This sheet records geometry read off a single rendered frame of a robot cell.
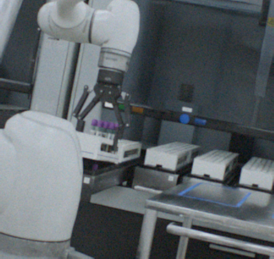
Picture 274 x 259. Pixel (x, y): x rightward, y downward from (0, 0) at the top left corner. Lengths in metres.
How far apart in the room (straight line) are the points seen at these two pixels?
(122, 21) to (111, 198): 0.58
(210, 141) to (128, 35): 1.12
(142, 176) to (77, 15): 0.56
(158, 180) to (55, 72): 0.51
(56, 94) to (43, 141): 1.18
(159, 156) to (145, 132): 0.84
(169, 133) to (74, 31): 0.99
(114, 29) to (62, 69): 0.41
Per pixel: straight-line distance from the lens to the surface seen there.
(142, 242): 1.63
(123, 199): 2.35
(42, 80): 2.51
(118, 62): 2.12
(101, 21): 2.14
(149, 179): 2.33
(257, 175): 2.32
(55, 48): 2.50
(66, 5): 2.05
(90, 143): 1.96
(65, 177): 1.33
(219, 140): 3.14
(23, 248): 1.34
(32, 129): 1.32
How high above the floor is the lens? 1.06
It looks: 3 degrees down
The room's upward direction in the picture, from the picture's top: 10 degrees clockwise
